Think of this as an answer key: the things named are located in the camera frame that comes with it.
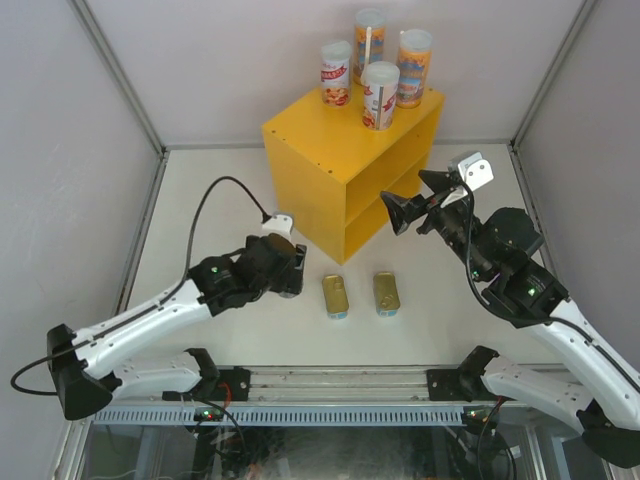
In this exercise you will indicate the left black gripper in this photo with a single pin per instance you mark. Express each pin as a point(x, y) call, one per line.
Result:
point(291, 278)

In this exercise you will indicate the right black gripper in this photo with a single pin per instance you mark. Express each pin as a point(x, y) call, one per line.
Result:
point(403, 211)

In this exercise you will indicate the small red-white can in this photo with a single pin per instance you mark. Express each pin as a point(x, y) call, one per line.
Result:
point(380, 81)
point(335, 73)

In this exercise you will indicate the tall can with white spoon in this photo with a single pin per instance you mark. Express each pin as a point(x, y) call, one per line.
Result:
point(369, 40)

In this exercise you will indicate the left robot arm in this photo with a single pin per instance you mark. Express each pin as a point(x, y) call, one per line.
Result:
point(89, 367)

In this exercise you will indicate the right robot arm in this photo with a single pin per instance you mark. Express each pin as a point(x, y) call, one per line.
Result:
point(602, 404)

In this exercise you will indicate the flat gold tin left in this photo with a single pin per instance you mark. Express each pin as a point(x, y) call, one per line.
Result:
point(335, 295)

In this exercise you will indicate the flat gold tin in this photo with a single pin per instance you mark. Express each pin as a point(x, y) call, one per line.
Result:
point(386, 294)
point(335, 295)

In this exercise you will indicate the yellow two-shelf cabinet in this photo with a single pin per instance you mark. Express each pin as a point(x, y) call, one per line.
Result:
point(329, 169)

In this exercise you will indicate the flat gold tin right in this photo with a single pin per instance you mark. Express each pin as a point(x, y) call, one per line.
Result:
point(386, 294)

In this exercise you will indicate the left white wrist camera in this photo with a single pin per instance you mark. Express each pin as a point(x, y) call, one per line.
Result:
point(279, 223)

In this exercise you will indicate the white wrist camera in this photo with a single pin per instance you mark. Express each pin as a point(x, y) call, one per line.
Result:
point(279, 223)
point(470, 171)

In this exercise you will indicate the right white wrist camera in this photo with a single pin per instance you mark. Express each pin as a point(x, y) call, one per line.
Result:
point(470, 171)

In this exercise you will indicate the aluminium front rail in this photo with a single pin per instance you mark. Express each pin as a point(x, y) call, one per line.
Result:
point(337, 385)

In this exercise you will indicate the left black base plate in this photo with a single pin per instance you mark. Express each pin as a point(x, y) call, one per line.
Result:
point(231, 384)

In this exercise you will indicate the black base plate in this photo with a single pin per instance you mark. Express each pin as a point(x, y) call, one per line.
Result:
point(450, 384)
point(231, 384)

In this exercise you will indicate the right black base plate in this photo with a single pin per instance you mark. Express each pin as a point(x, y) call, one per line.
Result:
point(450, 384)

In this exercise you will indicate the grey slotted cable duct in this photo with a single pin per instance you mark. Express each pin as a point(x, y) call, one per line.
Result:
point(283, 416)

